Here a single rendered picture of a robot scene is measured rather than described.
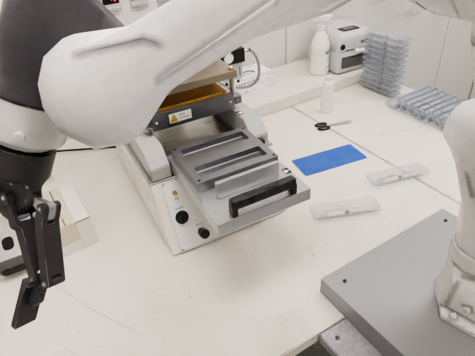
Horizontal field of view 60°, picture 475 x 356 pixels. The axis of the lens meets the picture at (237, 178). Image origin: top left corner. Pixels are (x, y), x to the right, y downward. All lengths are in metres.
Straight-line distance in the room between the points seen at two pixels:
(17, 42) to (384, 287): 0.78
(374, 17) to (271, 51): 0.65
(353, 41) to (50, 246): 1.59
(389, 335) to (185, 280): 0.46
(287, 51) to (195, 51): 1.68
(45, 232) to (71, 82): 0.21
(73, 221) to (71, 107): 0.77
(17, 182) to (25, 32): 0.16
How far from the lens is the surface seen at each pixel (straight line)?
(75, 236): 1.13
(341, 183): 1.27
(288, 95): 1.70
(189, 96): 1.10
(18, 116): 0.48
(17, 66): 0.47
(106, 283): 1.05
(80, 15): 0.47
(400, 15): 2.53
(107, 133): 0.37
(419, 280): 0.97
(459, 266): 0.86
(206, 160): 0.94
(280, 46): 2.00
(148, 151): 1.01
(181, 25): 0.36
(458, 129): 0.77
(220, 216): 0.82
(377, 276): 0.96
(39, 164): 0.51
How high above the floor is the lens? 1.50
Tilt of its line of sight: 36 degrees down
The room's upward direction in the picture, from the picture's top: 4 degrees counter-clockwise
